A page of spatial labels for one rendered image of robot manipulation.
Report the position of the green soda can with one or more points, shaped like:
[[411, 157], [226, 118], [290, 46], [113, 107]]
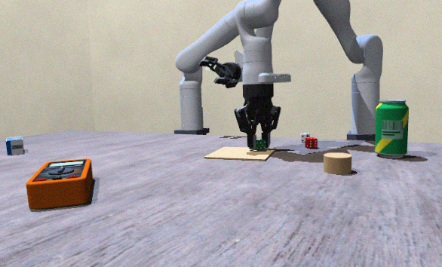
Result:
[[392, 118]]

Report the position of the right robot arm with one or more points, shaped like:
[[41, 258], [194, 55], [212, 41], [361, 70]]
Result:
[[221, 34]]

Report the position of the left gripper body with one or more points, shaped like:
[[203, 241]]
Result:
[[257, 95]]

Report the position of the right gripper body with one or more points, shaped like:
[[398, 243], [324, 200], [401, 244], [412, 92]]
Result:
[[235, 70]]

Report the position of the beige flat mat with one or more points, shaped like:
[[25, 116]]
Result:
[[241, 153]]

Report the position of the green die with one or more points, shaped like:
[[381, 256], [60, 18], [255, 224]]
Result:
[[260, 144]]

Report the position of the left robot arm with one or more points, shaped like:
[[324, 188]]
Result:
[[368, 49]]

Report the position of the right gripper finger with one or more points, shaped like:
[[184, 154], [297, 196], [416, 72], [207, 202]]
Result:
[[210, 60], [228, 84]]

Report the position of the orange digital multimeter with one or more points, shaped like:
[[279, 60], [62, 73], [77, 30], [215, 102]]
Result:
[[68, 184]]

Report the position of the red die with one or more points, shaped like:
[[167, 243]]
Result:
[[311, 143]]

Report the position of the tan short cylinder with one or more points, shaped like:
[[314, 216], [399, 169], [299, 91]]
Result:
[[337, 163]]

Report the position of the white die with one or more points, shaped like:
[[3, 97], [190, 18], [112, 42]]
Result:
[[303, 136]]

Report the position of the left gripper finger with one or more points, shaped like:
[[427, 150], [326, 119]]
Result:
[[266, 125], [245, 124]]

